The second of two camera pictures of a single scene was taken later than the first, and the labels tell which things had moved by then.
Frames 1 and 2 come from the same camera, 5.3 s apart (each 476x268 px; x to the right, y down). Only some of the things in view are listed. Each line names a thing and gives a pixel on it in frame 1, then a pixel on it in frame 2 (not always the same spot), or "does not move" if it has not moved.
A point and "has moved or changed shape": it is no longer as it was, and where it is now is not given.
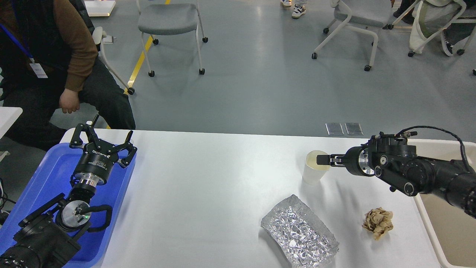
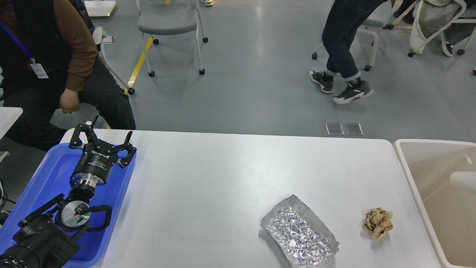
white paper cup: (313, 172) has moved or changed shape
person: (449, 37) -> (344, 18)
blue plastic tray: (51, 179) does not move
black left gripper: (96, 164) does not move
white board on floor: (99, 8) does not move
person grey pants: (299, 7) -> (207, 2)
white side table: (8, 116) does not move
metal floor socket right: (353, 128) does not move
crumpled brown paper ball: (378, 221) does not move
